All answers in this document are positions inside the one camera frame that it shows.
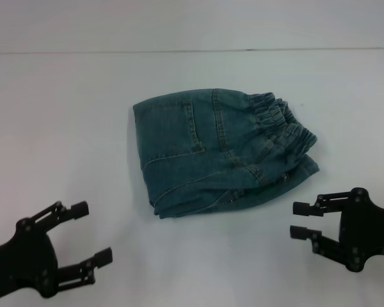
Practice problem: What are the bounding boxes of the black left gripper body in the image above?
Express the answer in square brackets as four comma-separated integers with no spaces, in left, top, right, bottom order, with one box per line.
[0,217,60,307]

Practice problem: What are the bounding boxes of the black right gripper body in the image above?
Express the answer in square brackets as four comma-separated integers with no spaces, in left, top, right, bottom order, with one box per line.
[336,187,384,273]

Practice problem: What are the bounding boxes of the blue denim shorts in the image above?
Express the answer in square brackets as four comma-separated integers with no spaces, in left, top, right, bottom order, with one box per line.
[132,88,319,220]

